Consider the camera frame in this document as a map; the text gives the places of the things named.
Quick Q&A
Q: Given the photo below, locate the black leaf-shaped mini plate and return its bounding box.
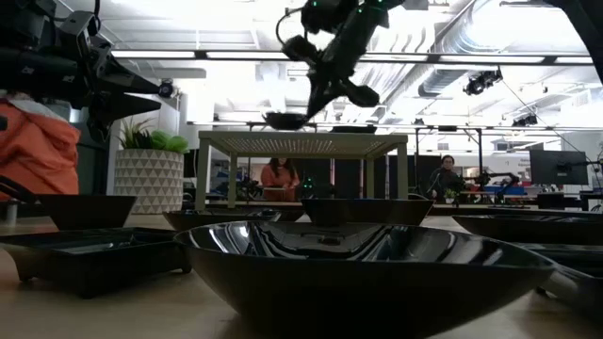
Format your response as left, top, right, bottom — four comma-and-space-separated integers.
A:
244, 206, 308, 223
262, 111, 311, 132
162, 208, 284, 233
450, 214, 603, 247
172, 219, 558, 339

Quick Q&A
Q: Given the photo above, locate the succulent in white pot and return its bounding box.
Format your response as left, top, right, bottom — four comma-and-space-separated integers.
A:
114, 117, 190, 216

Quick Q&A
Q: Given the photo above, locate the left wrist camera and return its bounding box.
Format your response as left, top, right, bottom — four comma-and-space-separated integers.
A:
57, 9, 100, 51

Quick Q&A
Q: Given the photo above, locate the small white cylinder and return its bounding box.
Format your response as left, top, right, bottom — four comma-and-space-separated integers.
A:
4, 200, 20, 227

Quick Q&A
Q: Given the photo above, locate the person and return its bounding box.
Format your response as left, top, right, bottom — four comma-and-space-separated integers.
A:
0, 90, 82, 197
427, 153, 466, 204
260, 157, 302, 202

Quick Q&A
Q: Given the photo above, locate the green perforated metal shelf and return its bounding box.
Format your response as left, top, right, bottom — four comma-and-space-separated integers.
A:
195, 130, 410, 212

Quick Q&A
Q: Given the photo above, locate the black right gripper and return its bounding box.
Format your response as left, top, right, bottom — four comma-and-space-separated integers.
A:
280, 12, 382, 121

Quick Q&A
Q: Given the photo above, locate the black computer monitor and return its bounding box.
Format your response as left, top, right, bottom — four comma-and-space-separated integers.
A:
529, 149, 590, 186

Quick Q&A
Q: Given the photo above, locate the black wavy square mini plate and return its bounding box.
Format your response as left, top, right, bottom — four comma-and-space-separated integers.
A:
36, 194, 139, 232
329, 124, 379, 135
300, 197, 435, 228

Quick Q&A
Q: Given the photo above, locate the black small square mini plate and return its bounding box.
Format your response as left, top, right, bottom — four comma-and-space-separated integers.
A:
515, 242, 603, 326
0, 227, 193, 299

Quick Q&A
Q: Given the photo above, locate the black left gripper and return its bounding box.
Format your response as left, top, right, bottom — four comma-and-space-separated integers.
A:
76, 36, 162, 143

